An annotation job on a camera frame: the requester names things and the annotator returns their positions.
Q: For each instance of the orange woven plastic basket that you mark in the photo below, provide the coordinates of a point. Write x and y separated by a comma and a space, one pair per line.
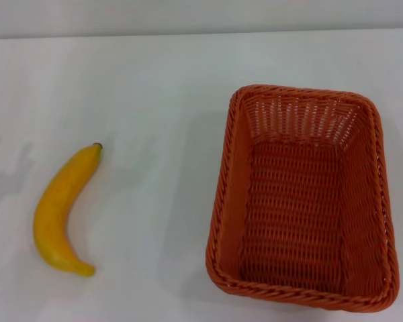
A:
289, 201

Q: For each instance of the yellow banana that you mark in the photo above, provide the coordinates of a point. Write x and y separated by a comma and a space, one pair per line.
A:
53, 208

